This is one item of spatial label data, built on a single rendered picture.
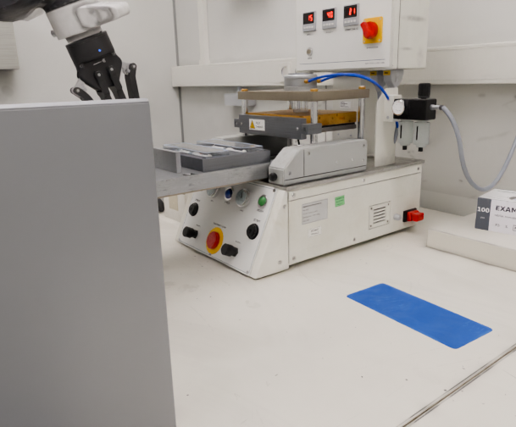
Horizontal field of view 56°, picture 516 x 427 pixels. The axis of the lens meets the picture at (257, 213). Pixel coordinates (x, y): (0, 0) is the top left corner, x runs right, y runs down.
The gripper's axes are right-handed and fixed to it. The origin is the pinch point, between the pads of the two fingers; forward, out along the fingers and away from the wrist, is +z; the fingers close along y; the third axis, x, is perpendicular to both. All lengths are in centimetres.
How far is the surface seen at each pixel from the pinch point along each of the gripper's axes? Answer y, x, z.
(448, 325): -17, 51, 36
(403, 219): -50, 18, 44
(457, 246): -46, 35, 44
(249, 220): -12.5, 9.8, 23.3
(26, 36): -28, -144, -22
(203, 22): -95, -114, -4
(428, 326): -14, 50, 35
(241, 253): -7.5, 10.8, 28.2
